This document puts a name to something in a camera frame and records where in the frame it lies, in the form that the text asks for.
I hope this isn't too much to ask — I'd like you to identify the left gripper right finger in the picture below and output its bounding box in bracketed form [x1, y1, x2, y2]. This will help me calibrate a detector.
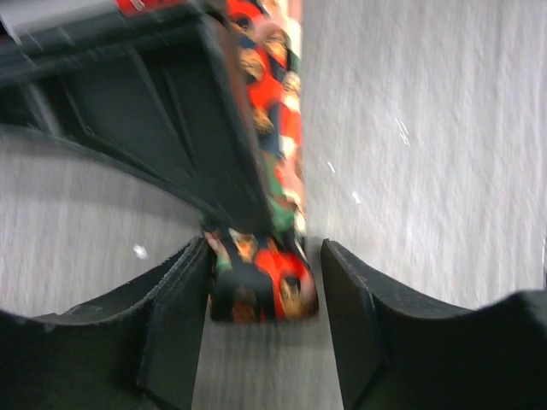
[321, 239, 546, 409]

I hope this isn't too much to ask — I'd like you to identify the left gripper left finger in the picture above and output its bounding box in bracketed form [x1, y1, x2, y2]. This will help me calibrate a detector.
[1, 237, 209, 409]

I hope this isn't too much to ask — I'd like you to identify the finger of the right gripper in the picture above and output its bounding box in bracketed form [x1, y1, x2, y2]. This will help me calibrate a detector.
[1, 3, 274, 233]

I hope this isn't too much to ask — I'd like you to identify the red floral patterned tie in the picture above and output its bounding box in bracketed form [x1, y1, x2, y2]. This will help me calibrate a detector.
[202, 1, 319, 323]

